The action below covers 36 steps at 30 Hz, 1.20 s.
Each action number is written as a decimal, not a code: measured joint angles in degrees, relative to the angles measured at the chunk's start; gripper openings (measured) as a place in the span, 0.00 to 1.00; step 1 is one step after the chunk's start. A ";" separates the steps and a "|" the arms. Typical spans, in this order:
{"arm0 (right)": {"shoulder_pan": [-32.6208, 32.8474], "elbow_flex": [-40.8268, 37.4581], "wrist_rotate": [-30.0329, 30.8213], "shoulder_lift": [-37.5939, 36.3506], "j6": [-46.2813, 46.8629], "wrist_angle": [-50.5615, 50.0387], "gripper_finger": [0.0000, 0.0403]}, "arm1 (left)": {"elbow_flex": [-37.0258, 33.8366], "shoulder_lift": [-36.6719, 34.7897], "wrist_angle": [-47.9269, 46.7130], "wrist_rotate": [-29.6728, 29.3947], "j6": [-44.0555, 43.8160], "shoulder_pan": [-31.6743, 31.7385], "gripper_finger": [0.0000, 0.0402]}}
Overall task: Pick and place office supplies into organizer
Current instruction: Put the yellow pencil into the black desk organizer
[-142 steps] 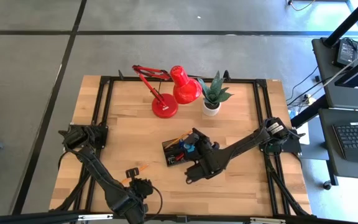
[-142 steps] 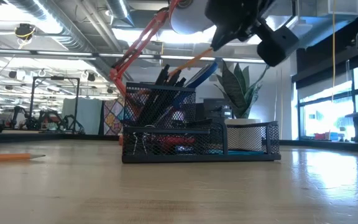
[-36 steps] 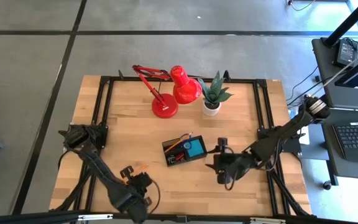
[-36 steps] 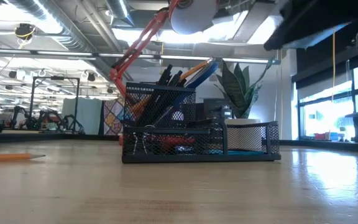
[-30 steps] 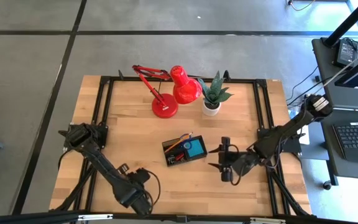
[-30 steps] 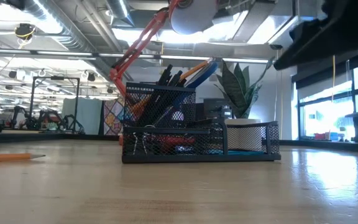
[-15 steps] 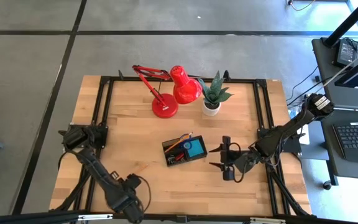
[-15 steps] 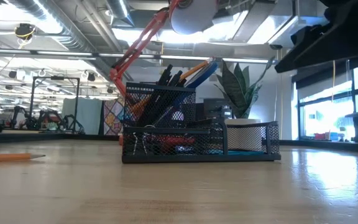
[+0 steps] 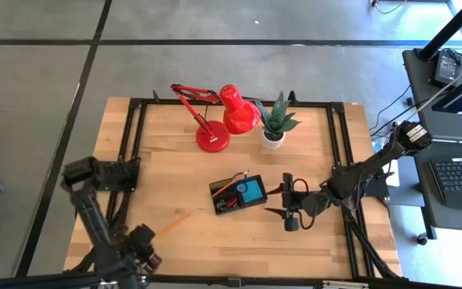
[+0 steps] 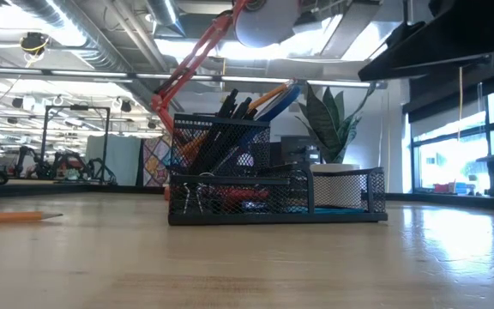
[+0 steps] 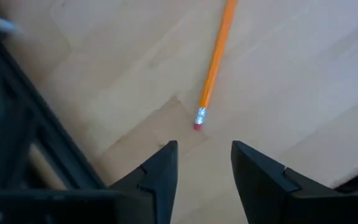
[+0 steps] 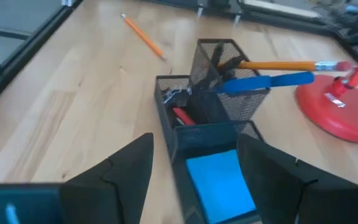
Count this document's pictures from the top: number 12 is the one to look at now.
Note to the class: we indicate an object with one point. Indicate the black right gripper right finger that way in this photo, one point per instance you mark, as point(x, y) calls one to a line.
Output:
point(291, 196)

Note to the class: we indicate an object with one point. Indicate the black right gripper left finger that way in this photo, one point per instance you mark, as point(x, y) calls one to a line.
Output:
point(104, 199)

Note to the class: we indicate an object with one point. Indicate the blue sticky note pad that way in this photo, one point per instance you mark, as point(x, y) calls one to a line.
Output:
point(219, 186)

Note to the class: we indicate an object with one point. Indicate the black binder clip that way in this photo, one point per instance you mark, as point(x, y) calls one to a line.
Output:
point(176, 98)

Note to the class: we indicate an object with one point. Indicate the orange pencil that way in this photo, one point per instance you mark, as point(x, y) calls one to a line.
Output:
point(278, 65)
point(143, 35)

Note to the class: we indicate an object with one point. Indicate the black mesh desk organizer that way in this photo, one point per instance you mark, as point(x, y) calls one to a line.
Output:
point(228, 105)

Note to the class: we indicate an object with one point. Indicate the red desk lamp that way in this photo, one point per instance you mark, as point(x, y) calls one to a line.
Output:
point(337, 118)

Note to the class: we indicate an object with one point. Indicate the black aluminium table frame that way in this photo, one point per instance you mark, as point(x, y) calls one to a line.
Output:
point(26, 57)

